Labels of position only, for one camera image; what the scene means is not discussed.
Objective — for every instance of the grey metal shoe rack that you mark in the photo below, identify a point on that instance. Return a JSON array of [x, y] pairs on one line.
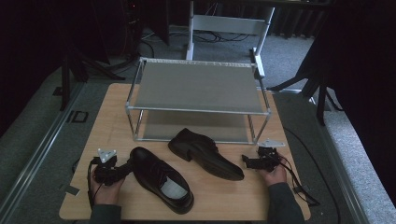
[[196, 87]]

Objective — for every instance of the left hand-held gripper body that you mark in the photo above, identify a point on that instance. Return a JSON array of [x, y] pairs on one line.
[[106, 172]]

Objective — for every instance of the black tripod stand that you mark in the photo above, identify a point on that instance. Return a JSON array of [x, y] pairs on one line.
[[65, 81], [320, 105]]

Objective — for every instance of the dark curtain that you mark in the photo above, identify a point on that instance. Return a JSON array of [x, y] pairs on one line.
[[367, 77], [31, 46]]

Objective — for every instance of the dark equipment tower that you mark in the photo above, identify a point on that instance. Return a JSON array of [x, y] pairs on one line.
[[134, 25]]

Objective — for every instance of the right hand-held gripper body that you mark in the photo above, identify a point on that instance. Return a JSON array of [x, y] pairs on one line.
[[268, 158]]

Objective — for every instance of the metal floor rail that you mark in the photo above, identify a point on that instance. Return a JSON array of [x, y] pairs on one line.
[[37, 155], [342, 174]]

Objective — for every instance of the person's right hand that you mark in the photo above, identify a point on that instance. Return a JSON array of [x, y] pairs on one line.
[[277, 175]]

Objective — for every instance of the black leather shoe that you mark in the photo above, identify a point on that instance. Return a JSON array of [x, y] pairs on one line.
[[205, 152], [155, 174]]

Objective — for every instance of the person's left hand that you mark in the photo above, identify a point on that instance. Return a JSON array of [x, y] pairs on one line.
[[106, 194]]

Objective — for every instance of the grey tape piece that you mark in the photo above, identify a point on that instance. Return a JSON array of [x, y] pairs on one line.
[[304, 188], [71, 189]]

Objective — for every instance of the white metal table frame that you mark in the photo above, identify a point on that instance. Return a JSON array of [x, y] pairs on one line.
[[227, 23]]

